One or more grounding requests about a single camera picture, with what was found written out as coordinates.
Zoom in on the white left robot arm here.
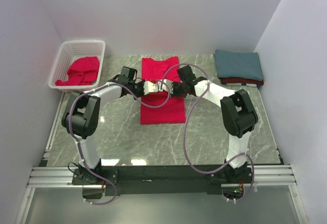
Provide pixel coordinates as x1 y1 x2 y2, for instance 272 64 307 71
61 66 144 184

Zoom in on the folded red t-shirt in stack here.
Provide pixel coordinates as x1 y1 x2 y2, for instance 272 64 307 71
219 78 264 88

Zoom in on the folded teal t-shirt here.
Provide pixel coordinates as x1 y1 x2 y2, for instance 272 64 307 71
213 49 264 81

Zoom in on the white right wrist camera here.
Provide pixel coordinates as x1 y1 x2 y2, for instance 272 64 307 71
158 79 173 93

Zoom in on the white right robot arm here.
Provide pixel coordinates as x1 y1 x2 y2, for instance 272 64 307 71
173 63 259 183

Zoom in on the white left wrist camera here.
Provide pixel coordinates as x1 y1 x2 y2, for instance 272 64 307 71
143 81 159 95

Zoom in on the red t-shirt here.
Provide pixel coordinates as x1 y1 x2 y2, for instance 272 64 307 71
219 78 264 88
140 57 185 125
55 57 100 86

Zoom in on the red t-shirt in basket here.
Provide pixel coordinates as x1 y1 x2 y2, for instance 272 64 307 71
55 57 100 86

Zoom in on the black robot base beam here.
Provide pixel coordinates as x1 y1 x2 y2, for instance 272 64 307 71
72 165 253 198

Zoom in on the white plastic laundry basket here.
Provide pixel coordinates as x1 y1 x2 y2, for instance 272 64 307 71
48 40 106 92

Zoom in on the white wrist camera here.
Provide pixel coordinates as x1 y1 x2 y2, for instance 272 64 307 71
158 79 173 93
143 81 159 95

